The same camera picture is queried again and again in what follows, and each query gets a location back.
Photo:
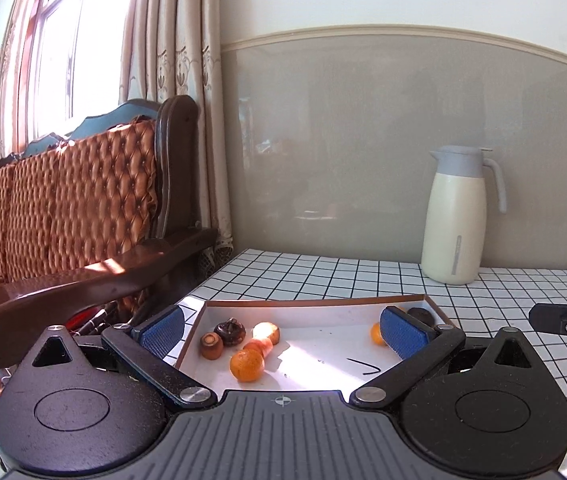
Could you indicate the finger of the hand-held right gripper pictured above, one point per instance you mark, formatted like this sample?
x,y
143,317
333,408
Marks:
x,y
558,317

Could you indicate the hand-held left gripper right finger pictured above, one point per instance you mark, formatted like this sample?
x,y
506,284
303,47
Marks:
x,y
403,332

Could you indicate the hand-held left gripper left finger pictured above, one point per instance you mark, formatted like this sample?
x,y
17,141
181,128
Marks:
x,y
163,332

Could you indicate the dark shrivelled fruit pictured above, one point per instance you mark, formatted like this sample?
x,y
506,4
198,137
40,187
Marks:
x,y
421,316
230,332

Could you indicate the brown cut fruit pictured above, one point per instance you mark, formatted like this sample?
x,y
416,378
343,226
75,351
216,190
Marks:
x,y
211,345

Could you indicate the brown box with white inside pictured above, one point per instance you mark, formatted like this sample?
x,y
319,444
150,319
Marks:
x,y
323,330

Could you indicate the large orange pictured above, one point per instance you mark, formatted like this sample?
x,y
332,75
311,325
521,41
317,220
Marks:
x,y
247,365

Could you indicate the small orange fruit piece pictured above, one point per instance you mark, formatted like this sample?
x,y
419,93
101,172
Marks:
x,y
258,347

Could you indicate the peeled tangerine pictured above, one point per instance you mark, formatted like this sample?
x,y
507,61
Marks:
x,y
266,332

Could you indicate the white black checked tablecloth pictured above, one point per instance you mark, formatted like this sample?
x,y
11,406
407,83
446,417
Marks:
x,y
338,275

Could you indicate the cream thermos jug grey lid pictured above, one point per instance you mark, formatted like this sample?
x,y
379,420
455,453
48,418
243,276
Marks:
x,y
451,220

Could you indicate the wooden sofa with orange cushions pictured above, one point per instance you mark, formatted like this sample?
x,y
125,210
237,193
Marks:
x,y
78,200

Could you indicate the beige patterned curtain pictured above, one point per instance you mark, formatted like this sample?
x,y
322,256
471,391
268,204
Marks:
x,y
183,35
8,60

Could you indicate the window with red frame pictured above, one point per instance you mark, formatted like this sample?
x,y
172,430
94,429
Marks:
x,y
63,35

